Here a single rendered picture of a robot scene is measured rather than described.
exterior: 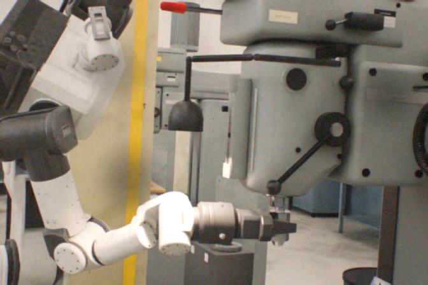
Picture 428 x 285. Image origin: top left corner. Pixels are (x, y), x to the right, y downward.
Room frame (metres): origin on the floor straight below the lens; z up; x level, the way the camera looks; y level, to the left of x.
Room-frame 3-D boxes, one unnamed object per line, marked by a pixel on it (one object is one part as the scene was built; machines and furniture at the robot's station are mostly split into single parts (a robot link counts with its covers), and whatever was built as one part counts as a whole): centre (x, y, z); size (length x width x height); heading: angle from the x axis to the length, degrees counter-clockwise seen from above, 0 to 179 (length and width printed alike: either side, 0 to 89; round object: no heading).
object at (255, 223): (1.22, -0.06, 1.24); 0.13 x 0.12 x 0.10; 12
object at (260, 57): (1.07, -0.15, 1.58); 0.17 x 0.01 x 0.01; 104
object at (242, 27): (1.25, -0.19, 1.68); 0.34 x 0.24 x 0.10; 109
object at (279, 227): (1.21, -0.16, 1.24); 0.06 x 0.02 x 0.03; 102
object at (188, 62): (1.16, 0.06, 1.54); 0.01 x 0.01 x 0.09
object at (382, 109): (1.30, -0.34, 1.47); 0.24 x 0.19 x 0.26; 19
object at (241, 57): (1.10, -0.01, 1.58); 0.17 x 0.01 x 0.01; 49
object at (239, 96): (1.20, -0.05, 1.45); 0.04 x 0.04 x 0.21; 19
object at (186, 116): (1.16, 0.06, 1.47); 0.07 x 0.07 x 0.06
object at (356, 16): (1.13, -0.26, 1.66); 0.12 x 0.04 x 0.04; 109
